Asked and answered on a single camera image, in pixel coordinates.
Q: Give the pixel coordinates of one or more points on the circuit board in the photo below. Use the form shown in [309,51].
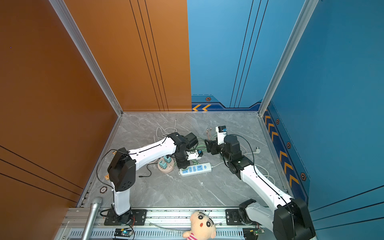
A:
[124,234]
[252,234]

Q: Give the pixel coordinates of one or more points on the metal pole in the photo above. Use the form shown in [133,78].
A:
[94,208]

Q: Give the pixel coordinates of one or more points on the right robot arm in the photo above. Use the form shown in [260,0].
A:
[288,218]

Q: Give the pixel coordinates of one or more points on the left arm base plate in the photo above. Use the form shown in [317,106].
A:
[135,217]

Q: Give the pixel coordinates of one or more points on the plush doll toy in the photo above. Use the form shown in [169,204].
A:
[202,227]

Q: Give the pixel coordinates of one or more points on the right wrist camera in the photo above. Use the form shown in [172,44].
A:
[221,134]

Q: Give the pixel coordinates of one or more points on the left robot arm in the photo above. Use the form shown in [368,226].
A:
[125,163]

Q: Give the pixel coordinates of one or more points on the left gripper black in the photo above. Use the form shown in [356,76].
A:
[184,165]

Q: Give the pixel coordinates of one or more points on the white blue power strip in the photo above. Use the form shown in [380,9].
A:
[196,170]

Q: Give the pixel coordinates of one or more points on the round poker chip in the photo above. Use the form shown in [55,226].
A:
[103,189]

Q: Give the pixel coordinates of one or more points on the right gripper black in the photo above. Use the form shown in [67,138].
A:
[211,144]

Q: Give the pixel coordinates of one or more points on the left circuit board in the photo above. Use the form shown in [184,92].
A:
[124,234]

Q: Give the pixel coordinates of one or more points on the teal charger with black cable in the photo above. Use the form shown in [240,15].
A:
[167,159]

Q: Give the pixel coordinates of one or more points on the round pink power socket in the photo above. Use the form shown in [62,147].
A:
[169,168]

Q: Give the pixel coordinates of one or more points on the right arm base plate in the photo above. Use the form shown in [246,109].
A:
[237,217]

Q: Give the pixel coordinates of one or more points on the right circuit board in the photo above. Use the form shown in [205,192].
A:
[252,234]

